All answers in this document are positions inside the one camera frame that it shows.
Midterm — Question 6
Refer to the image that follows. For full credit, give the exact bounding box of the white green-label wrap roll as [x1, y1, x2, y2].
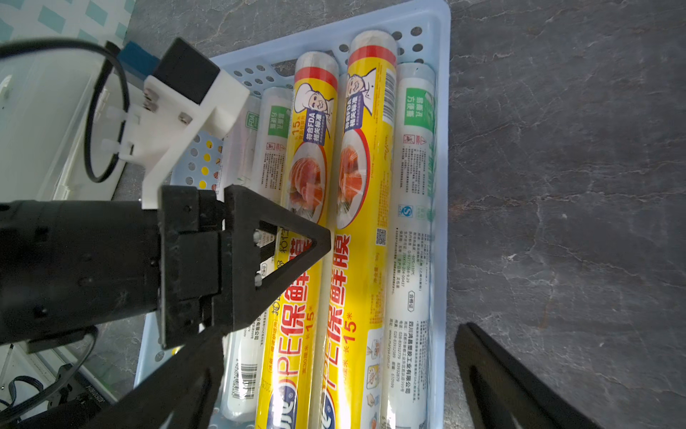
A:
[220, 87, 293, 423]

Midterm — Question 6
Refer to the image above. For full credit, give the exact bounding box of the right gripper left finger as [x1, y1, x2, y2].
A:
[85, 327, 224, 428]

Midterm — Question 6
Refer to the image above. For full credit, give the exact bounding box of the translucent plastic storage box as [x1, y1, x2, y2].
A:
[1, 50, 121, 202]

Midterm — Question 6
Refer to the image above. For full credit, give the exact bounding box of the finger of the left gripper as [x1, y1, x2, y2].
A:
[211, 185, 332, 332]

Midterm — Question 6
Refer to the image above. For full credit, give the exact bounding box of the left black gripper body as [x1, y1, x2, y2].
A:
[157, 185, 228, 350]

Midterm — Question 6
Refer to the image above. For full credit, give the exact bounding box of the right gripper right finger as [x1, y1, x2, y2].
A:
[454, 323, 598, 428]

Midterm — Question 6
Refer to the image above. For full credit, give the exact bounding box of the yellow wrap roll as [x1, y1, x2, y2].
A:
[314, 30, 398, 428]
[255, 51, 339, 428]

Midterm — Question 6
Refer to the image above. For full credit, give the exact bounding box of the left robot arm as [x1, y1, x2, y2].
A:
[1, 185, 332, 349]

